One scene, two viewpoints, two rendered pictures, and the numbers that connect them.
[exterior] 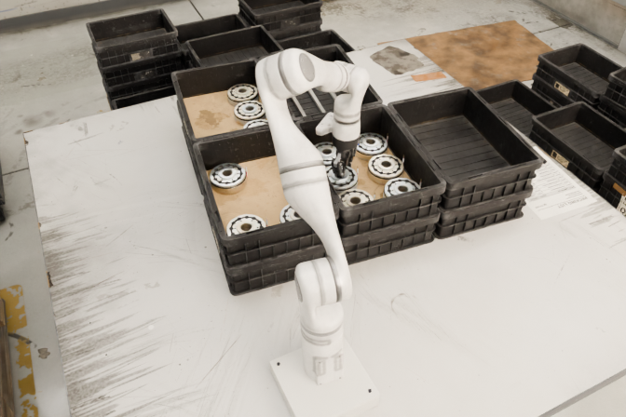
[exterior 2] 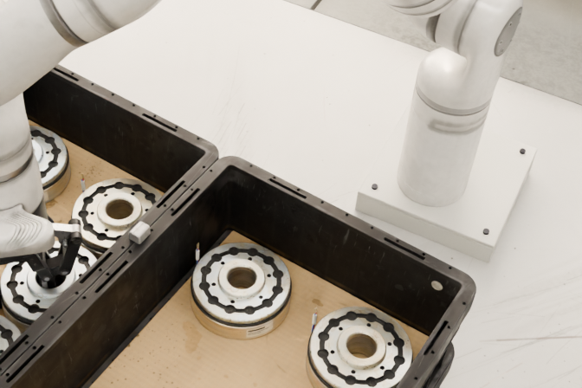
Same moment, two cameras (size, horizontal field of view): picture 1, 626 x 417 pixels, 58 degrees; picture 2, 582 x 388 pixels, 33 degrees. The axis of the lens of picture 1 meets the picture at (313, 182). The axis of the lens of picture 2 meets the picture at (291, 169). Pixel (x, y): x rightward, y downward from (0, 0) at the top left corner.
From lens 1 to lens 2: 155 cm
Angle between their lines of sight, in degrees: 82
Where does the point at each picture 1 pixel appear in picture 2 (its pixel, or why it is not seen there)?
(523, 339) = (164, 30)
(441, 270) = not seen: hidden behind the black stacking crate
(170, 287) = not seen: outside the picture
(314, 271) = not seen: outside the picture
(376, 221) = (143, 166)
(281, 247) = (338, 273)
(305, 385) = (481, 181)
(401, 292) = not seen: hidden behind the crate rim
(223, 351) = (531, 344)
